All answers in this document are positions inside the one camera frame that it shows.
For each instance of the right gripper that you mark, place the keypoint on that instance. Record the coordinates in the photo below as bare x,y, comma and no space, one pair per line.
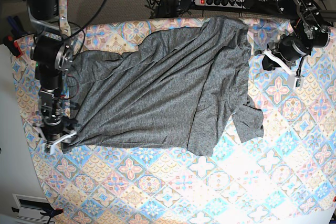
62,131

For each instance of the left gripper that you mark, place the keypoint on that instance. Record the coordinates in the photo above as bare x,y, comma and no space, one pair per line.
284,54

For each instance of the grey t-shirt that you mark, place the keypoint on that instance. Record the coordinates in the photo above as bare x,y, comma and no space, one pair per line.
178,89

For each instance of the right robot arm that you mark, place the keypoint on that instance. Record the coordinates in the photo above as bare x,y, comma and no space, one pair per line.
52,52

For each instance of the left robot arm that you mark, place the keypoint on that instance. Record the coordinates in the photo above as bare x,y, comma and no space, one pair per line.
310,31

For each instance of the black orange clamp lower left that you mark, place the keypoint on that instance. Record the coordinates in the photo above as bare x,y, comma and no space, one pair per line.
51,213

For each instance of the white tray lower left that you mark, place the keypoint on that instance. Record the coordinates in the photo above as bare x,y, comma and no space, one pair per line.
30,207

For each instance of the red black clamp upper left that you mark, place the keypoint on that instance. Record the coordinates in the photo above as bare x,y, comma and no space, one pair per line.
13,46

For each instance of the patterned tile tablecloth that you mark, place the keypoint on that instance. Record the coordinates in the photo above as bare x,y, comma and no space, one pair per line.
286,176

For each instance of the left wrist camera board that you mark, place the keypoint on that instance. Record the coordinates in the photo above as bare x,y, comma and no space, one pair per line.
296,82

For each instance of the white power strip red switch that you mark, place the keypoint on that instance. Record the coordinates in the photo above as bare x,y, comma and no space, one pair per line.
220,3

